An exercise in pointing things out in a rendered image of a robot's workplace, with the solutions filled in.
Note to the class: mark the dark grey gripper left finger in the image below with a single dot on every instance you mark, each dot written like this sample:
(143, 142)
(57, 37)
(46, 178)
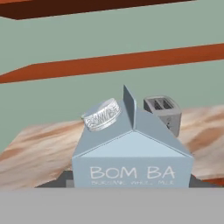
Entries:
(62, 180)

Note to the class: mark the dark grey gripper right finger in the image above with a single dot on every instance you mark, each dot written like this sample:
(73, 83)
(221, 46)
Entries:
(199, 183)

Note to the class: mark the pale blue milk carton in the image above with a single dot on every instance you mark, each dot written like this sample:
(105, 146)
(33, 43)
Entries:
(131, 157)

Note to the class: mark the silver toaster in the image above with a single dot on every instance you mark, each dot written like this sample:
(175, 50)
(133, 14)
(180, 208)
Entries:
(170, 116)

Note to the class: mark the red-brown wooden shelf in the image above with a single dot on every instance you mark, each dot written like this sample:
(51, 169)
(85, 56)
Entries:
(116, 62)
(58, 7)

